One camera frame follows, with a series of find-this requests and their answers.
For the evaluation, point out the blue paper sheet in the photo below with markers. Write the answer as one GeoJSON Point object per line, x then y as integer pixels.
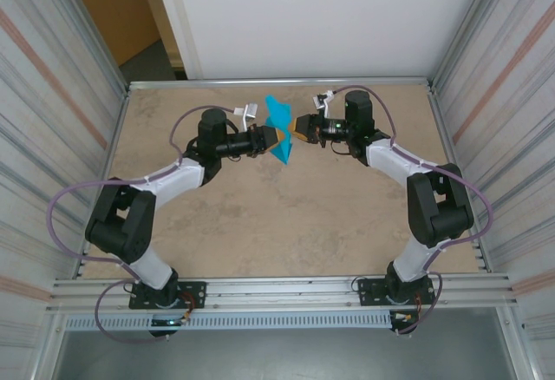
{"type": "Point", "coordinates": [279, 113]}

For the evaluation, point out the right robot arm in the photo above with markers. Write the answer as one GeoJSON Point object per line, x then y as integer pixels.
{"type": "Point", "coordinates": [438, 211]}

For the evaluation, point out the grey metal sheet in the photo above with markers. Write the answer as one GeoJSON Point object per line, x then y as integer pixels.
{"type": "Point", "coordinates": [282, 354]}

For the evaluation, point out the brown wooden door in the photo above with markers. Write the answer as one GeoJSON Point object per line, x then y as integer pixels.
{"type": "Point", "coordinates": [117, 7]}

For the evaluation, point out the small circuit board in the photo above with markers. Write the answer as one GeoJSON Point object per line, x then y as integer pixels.
{"type": "Point", "coordinates": [167, 322]}
{"type": "Point", "coordinates": [403, 318]}

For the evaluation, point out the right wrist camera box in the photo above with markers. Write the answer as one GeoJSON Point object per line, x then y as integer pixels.
{"type": "Point", "coordinates": [324, 99]}

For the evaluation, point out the aluminium frame cross bar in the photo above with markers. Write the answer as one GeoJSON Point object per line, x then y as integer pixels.
{"type": "Point", "coordinates": [277, 81]}

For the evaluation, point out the aluminium table side rail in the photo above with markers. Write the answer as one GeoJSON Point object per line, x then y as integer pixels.
{"type": "Point", "coordinates": [438, 115]}
{"type": "Point", "coordinates": [121, 115]}

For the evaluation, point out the white door frame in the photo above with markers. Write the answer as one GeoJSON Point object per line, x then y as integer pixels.
{"type": "Point", "coordinates": [178, 20]}

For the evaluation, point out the aluminium frame post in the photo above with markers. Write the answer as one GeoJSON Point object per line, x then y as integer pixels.
{"type": "Point", "coordinates": [93, 28]}
{"type": "Point", "coordinates": [466, 28]}

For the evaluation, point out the wide aluminium mounting rail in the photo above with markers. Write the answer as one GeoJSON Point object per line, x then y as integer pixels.
{"type": "Point", "coordinates": [282, 293]}

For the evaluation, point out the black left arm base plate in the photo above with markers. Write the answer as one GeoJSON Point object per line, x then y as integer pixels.
{"type": "Point", "coordinates": [195, 293]}

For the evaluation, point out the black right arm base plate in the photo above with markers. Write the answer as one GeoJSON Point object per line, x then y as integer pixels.
{"type": "Point", "coordinates": [368, 295]}

